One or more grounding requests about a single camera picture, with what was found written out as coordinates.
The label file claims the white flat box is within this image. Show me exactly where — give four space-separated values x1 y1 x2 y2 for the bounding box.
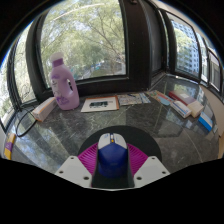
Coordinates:
170 99 204 119

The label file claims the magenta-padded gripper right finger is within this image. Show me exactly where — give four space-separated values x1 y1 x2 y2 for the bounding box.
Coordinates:
112 143 171 190

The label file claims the white and orange carton box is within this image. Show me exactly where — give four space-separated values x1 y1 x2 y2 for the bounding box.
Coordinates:
31 96 58 123

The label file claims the white card with dark picture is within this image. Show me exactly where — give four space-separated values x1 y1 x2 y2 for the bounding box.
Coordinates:
80 95 120 114

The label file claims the yellow and purple package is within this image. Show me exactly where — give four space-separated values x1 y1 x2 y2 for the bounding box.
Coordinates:
3 132 17 161

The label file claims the red flat box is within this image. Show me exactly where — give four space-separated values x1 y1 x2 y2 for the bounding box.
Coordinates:
167 89 198 106

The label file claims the printed paper booklet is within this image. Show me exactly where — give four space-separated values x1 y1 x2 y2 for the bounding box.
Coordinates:
117 92 152 107

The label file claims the black cable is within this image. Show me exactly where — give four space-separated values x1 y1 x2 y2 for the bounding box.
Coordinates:
14 108 38 138

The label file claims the teal and orange leaflet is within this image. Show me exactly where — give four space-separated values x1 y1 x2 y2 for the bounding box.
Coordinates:
146 89 174 107

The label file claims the blue small box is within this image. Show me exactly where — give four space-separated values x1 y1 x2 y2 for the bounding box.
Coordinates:
198 111 214 132

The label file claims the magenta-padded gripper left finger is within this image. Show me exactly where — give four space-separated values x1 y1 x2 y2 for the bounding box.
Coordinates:
54 143 114 190

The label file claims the purple detergent bottle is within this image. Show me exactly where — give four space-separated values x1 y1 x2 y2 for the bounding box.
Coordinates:
49 51 81 111

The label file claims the blue and white computer mouse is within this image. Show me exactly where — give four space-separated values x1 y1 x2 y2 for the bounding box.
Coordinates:
96 132 129 179

